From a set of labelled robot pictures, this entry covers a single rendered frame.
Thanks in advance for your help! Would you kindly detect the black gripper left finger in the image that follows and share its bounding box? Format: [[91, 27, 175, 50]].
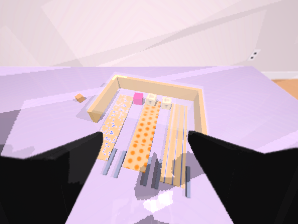
[[0, 132, 104, 224]]

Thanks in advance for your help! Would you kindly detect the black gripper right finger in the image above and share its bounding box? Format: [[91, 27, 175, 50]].
[[188, 130, 298, 224]]

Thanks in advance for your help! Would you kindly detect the orange strip with blue dots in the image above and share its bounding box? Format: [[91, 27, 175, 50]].
[[97, 116, 125, 161]]

